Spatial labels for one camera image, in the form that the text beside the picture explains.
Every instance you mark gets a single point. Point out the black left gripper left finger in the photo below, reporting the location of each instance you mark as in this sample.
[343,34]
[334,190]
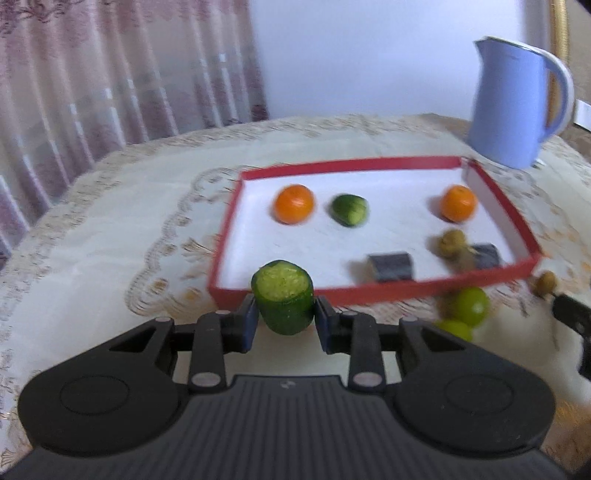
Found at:
[217,334]

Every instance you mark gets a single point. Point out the orange tangerine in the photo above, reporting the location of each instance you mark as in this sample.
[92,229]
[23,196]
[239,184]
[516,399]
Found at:
[293,204]
[458,204]

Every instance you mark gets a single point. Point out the dark sugarcane piece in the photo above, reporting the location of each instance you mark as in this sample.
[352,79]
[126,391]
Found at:
[392,267]
[485,256]

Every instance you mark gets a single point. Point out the green cucumber piece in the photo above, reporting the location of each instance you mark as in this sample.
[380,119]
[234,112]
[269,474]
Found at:
[349,210]
[285,296]

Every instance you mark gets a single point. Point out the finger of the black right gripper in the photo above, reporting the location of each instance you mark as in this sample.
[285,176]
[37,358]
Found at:
[576,316]

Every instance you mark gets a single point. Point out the green lime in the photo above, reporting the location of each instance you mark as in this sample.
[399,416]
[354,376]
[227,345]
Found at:
[470,306]
[456,328]

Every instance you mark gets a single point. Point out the red shallow box tray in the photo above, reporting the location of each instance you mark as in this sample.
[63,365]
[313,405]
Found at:
[403,195]

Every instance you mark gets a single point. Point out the brown longan fruit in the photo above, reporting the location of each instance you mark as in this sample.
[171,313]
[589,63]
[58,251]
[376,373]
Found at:
[544,284]
[451,243]

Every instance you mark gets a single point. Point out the pink patterned curtain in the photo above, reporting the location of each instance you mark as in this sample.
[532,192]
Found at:
[80,79]

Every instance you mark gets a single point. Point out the white wall switch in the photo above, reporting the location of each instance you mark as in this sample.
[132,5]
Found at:
[582,115]

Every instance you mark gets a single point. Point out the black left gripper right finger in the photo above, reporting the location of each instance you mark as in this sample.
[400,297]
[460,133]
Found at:
[357,335]

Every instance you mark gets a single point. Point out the blue electric kettle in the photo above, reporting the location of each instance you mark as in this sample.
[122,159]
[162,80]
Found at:
[525,96]

